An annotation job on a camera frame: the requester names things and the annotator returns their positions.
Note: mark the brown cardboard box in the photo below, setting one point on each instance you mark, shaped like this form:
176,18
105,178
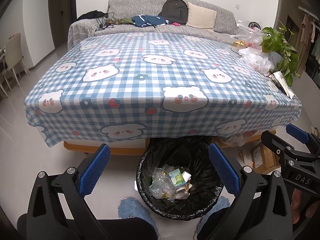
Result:
264,160

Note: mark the black clothing on sofa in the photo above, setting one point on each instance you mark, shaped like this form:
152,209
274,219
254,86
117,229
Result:
92,15

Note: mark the clear plastic bag under table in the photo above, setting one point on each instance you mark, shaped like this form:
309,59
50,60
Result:
238,140

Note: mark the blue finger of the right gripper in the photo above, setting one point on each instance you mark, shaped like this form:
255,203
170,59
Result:
278,146
297,133

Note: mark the grey fabric sofa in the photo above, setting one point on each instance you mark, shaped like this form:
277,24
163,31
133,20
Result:
223,31

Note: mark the beige cushion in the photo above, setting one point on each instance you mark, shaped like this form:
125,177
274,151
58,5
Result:
200,17

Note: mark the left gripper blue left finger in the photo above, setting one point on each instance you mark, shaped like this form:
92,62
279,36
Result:
57,207

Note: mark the clear bag with wrappers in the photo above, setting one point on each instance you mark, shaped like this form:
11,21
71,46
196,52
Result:
162,186

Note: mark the navy blue clothing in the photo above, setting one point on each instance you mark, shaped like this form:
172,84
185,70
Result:
149,21

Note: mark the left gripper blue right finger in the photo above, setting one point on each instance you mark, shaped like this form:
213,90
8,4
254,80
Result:
260,209

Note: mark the black backpack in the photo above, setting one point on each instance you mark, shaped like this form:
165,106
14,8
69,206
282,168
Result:
175,11

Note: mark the black bag-lined trash bin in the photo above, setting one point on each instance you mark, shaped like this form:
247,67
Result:
191,154

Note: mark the white plastic bags pile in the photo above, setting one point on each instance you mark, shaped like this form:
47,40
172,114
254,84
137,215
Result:
253,54

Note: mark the blue checkered cartoon tablecloth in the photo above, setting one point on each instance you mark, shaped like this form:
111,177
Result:
123,87

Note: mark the folded papers at table edge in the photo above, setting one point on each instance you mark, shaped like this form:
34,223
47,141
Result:
280,81

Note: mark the dining chair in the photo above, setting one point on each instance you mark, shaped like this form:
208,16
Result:
13,56

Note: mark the green white carton box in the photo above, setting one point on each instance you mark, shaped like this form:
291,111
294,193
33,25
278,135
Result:
176,178

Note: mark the gold box on table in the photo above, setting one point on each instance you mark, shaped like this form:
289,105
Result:
237,45

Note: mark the wooden coffee table frame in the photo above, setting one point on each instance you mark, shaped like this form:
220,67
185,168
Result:
130,148

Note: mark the green potted plant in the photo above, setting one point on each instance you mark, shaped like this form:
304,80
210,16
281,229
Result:
274,41

